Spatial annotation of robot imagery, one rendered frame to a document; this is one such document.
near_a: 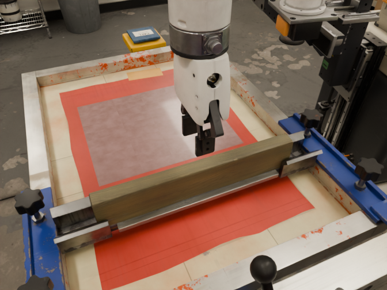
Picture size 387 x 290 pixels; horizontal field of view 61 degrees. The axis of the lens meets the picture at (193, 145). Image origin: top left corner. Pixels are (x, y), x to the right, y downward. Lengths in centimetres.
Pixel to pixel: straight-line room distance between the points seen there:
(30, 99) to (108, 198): 48
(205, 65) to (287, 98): 232
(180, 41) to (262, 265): 26
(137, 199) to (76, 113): 42
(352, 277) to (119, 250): 37
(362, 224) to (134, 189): 40
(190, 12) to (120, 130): 49
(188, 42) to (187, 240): 35
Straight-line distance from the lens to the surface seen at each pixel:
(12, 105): 289
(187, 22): 39
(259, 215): 65
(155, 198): 57
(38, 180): 71
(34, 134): 82
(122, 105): 91
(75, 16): 376
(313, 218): 67
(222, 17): 40
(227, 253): 60
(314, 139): 76
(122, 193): 54
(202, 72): 41
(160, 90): 96
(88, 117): 89
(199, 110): 43
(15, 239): 195
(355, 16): 136
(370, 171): 64
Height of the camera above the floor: 147
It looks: 43 degrees down
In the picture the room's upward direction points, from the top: straight up
